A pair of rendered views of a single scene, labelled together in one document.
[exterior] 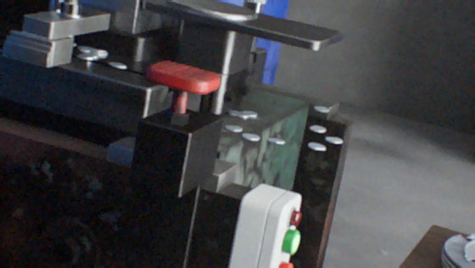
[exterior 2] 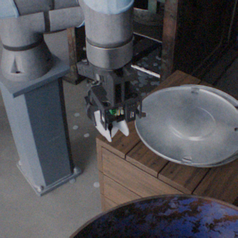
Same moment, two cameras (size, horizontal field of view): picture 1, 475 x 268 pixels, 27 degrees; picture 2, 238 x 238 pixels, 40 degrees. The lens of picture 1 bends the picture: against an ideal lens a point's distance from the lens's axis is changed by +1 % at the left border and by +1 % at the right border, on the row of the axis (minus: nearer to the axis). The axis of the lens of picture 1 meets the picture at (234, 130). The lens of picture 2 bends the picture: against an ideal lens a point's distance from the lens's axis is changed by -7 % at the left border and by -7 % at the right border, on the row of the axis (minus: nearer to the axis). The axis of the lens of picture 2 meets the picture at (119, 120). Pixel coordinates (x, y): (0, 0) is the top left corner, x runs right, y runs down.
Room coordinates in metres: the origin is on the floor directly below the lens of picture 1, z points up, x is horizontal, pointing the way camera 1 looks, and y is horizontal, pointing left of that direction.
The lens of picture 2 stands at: (1.70, -1.24, 0.96)
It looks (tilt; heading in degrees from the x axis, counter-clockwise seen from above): 42 degrees down; 108
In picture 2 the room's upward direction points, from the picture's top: straight up
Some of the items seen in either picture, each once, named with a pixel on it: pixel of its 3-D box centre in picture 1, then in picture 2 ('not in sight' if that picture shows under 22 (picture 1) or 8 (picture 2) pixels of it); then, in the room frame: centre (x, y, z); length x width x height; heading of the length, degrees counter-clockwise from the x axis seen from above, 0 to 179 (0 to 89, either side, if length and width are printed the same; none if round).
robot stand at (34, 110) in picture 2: not in sight; (37, 124); (1.20, -0.57, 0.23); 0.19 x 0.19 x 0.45; 57
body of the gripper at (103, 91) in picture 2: not in sight; (112, 87); (1.54, -0.79, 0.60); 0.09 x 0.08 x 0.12; 134
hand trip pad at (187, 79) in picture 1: (178, 104); not in sight; (1.01, 0.06, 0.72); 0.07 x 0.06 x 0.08; 72
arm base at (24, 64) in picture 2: not in sight; (25, 51); (1.20, -0.57, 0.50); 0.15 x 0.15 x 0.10
